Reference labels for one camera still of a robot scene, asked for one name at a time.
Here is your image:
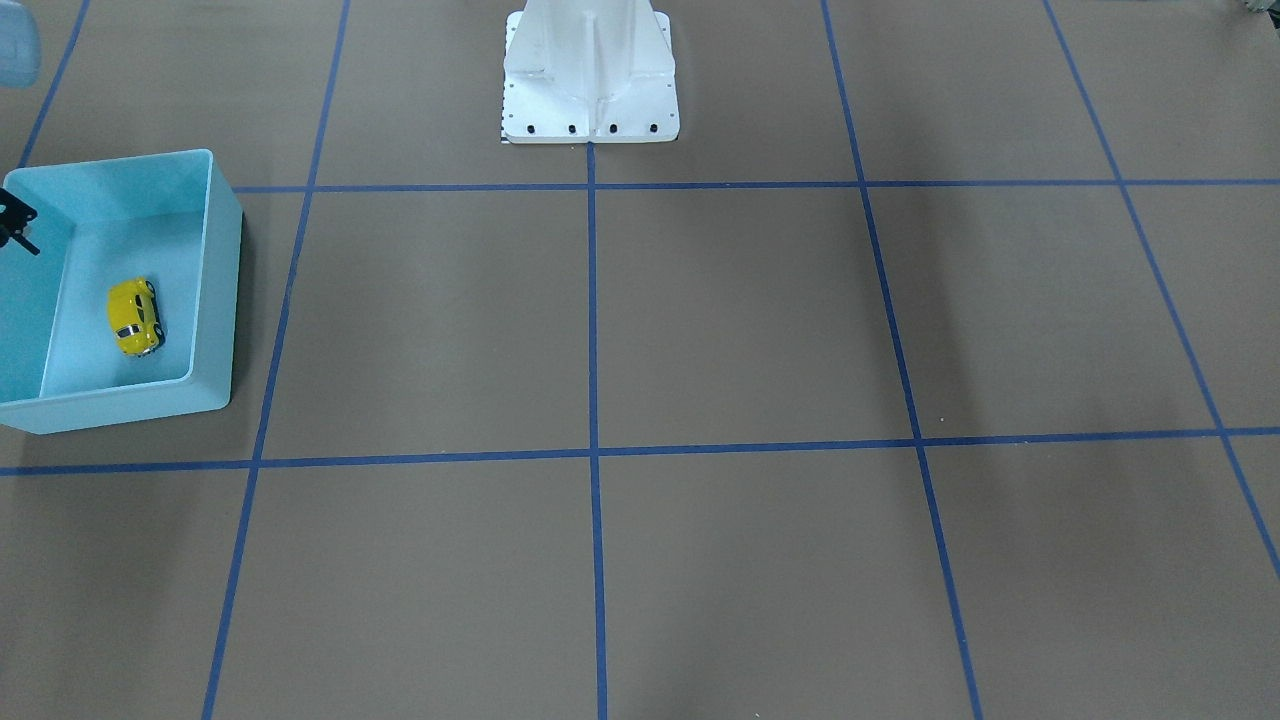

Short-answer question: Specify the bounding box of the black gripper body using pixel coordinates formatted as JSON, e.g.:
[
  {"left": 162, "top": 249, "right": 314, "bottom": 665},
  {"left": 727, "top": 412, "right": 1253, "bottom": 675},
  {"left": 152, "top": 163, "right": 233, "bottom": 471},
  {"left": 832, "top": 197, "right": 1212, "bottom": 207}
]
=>
[{"left": 0, "top": 188, "right": 38, "bottom": 236}]

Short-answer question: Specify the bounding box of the yellow beetle toy car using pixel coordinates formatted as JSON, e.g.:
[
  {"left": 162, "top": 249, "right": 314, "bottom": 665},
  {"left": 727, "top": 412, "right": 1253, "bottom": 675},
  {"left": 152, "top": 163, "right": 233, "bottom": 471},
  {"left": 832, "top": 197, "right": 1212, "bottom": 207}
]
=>
[{"left": 106, "top": 277, "right": 165, "bottom": 357}]

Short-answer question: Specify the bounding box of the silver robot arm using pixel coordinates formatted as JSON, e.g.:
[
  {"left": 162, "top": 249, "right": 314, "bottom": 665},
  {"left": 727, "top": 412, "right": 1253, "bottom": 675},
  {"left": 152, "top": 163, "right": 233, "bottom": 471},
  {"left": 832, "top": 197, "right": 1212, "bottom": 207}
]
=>
[{"left": 1, "top": 1, "right": 42, "bottom": 256}]

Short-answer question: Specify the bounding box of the light blue plastic bin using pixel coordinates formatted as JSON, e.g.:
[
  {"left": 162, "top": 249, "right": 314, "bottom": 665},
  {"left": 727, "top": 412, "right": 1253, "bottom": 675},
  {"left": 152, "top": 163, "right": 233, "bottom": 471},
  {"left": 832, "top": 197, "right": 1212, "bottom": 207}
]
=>
[{"left": 1, "top": 149, "right": 243, "bottom": 434}]

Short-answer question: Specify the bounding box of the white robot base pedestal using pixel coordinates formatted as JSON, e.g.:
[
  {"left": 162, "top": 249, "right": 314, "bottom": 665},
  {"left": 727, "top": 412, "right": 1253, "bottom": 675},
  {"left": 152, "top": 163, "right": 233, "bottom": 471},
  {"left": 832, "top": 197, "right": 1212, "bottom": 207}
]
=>
[{"left": 500, "top": 1, "right": 681, "bottom": 145}]

